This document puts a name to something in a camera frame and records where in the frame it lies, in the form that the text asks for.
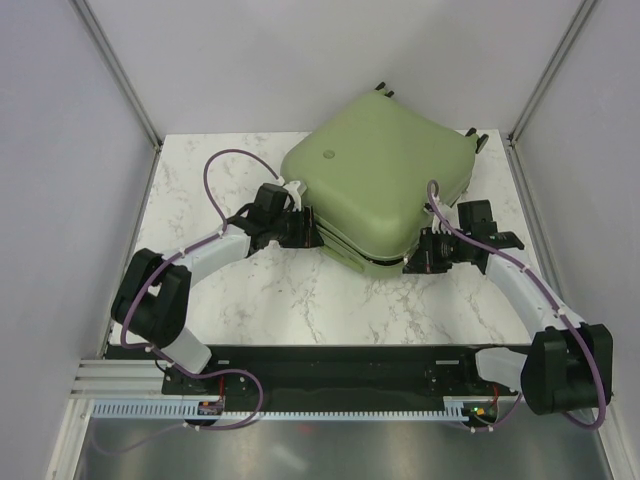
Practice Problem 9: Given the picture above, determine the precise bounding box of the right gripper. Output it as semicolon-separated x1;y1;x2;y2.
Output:
403;227;470;274

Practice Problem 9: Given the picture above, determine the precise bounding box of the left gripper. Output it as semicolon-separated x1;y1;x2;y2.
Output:
269;206;324;249

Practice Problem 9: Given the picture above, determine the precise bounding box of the green suitcase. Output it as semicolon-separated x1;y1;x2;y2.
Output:
280;83;477;279

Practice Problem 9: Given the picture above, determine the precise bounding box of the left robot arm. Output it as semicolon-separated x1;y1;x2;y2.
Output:
111;182;324;395

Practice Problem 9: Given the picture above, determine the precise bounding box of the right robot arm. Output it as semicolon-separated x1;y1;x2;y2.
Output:
403;197;613;429

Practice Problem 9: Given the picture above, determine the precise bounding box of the green suitcase wheel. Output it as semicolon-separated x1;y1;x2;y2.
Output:
465;127;489;155

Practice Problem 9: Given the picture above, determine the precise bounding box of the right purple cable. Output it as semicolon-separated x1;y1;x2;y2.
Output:
424;179;612;435

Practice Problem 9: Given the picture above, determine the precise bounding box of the purple cable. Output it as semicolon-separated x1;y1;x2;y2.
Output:
119;147;286;435
424;179;612;435

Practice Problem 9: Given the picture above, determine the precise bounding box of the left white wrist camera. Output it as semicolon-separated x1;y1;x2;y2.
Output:
278;177;307;211

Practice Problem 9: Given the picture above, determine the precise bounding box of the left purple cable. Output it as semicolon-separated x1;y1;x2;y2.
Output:
119;147;286;435

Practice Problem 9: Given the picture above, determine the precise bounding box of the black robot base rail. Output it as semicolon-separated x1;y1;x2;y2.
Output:
159;343;521;416

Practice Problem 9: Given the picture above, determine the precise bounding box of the right aluminium frame post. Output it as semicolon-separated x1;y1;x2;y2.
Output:
506;0;600;148

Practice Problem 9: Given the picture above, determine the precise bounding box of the aluminium frame post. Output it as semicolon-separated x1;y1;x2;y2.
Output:
69;0;163;152
506;0;600;148

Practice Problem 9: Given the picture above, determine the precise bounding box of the left aluminium frame post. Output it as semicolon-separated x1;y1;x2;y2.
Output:
69;0;163;152

